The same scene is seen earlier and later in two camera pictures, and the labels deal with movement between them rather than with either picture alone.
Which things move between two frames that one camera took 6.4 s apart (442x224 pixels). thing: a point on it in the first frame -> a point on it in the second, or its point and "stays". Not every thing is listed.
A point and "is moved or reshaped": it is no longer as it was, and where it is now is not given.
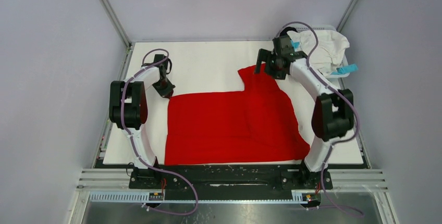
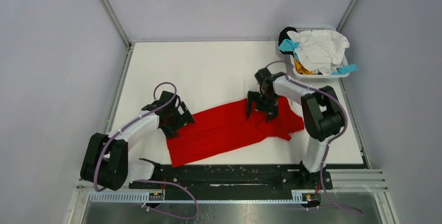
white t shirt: (329, 55) stays
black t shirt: (287, 29) stays
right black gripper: (262, 56) -> (252, 96)
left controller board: (155, 196) stays
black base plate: (230, 182) stays
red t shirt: (255, 124) is moved or reshaped
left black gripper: (167, 92) -> (171, 131)
